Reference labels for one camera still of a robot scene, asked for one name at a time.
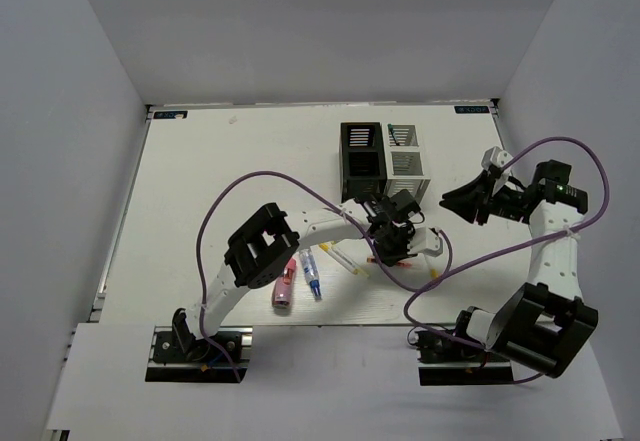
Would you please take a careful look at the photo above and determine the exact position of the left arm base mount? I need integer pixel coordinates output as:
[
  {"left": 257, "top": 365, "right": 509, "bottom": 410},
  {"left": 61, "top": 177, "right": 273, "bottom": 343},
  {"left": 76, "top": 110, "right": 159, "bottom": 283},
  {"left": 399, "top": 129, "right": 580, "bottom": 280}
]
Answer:
[{"left": 145, "top": 327, "right": 253, "bottom": 384}]

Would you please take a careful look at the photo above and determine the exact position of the green capped pen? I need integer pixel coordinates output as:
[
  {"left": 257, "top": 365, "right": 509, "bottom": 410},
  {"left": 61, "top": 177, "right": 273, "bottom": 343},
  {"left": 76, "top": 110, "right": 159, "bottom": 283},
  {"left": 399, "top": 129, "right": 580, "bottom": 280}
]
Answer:
[{"left": 388, "top": 123, "right": 400, "bottom": 146}]

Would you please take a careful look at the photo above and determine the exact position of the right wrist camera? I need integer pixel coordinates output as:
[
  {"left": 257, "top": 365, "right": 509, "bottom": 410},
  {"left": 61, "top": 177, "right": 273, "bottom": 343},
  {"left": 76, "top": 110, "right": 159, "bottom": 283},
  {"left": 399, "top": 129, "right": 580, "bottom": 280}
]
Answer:
[{"left": 481, "top": 146, "right": 513, "bottom": 181}]

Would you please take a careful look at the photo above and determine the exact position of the left blue table label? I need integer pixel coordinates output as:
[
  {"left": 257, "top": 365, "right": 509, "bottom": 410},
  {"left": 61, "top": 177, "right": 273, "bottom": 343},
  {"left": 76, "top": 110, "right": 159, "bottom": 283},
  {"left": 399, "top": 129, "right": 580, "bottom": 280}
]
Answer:
[{"left": 153, "top": 110, "right": 188, "bottom": 120}]

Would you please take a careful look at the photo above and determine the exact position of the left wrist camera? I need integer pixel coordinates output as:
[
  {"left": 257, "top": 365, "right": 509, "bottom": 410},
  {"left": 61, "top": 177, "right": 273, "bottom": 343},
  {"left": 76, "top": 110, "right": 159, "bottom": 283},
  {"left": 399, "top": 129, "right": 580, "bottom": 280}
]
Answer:
[{"left": 409, "top": 227, "right": 443, "bottom": 257}]

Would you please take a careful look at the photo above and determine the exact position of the yellow white pen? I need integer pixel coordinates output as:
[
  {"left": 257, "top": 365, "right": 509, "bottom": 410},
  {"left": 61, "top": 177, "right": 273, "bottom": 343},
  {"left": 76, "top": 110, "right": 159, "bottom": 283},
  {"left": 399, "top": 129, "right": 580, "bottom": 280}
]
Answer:
[{"left": 425, "top": 258, "right": 441, "bottom": 280}]

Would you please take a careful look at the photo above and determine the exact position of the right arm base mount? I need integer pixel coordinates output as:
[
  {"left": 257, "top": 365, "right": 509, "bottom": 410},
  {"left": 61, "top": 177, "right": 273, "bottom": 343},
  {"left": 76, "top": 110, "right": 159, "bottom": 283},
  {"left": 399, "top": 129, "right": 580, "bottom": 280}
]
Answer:
[{"left": 407, "top": 328, "right": 515, "bottom": 387}]

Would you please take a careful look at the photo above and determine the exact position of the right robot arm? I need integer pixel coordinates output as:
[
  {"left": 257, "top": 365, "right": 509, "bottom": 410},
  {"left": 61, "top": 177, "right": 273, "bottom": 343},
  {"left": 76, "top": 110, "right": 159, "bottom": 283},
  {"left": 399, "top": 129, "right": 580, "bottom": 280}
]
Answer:
[{"left": 440, "top": 160, "right": 599, "bottom": 378}]

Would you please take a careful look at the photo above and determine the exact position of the white slotted pen holder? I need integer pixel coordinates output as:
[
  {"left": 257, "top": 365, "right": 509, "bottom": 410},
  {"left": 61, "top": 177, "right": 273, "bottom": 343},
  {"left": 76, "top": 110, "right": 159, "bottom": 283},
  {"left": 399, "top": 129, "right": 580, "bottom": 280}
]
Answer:
[{"left": 384, "top": 124, "right": 431, "bottom": 203}]

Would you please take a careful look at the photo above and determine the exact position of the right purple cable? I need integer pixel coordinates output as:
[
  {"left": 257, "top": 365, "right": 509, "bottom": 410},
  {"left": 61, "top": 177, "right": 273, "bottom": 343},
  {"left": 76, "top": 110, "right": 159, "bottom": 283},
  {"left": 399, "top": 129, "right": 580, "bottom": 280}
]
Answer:
[{"left": 403, "top": 135, "right": 611, "bottom": 386}]

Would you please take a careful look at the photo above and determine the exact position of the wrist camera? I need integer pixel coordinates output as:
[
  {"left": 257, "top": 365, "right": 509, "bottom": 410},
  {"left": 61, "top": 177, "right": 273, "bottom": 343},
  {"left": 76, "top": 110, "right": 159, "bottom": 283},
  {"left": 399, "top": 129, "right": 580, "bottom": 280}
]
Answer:
[
  {"left": 409, "top": 227, "right": 443, "bottom": 257},
  {"left": 481, "top": 146, "right": 513, "bottom": 181}
]

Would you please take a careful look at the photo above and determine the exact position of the black slotted pen holder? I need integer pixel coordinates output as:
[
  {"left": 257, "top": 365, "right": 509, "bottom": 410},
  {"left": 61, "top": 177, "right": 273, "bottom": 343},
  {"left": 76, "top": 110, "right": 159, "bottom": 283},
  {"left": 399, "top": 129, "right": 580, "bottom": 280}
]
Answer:
[{"left": 339, "top": 122, "right": 387, "bottom": 202}]

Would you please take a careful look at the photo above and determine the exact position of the right blue table label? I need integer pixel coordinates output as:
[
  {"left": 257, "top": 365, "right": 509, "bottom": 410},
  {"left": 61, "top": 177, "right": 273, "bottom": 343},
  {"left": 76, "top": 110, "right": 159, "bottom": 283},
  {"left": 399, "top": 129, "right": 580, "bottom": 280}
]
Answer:
[{"left": 454, "top": 105, "right": 490, "bottom": 114}]

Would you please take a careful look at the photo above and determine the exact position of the red pen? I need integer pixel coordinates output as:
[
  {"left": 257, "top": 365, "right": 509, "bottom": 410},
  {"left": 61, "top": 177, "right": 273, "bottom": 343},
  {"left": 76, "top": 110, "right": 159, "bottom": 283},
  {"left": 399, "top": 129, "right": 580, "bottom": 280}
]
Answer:
[{"left": 366, "top": 256, "right": 415, "bottom": 269}]

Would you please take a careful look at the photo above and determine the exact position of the pink glue stick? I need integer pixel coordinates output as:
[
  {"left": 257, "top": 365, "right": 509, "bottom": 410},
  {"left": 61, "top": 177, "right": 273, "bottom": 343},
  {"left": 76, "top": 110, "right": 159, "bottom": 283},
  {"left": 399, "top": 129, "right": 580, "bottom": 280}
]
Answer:
[{"left": 271, "top": 258, "right": 297, "bottom": 309}]

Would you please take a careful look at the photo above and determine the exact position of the blue table label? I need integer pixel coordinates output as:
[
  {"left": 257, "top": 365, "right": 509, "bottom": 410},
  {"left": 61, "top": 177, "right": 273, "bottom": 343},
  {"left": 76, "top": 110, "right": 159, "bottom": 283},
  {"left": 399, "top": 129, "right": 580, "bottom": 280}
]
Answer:
[
  {"left": 153, "top": 110, "right": 188, "bottom": 120},
  {"left": 454, "top": 105, "right": 490, "bottom": 114}
]

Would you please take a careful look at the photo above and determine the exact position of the blue correction tape pen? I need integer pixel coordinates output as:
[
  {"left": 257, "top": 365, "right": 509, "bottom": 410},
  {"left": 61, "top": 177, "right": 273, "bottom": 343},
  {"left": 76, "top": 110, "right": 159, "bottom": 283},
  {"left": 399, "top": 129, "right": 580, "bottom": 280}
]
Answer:
[{"left": 298, "top": 248, "right": 322, "bottom": 300}]

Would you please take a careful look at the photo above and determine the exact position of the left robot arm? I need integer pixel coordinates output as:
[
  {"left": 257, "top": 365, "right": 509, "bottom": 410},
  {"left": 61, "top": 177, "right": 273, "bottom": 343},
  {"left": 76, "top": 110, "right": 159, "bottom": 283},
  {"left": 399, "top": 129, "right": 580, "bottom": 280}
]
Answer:
[{"left": 172, "top": 190, "right": 421, "bottom": 360}]

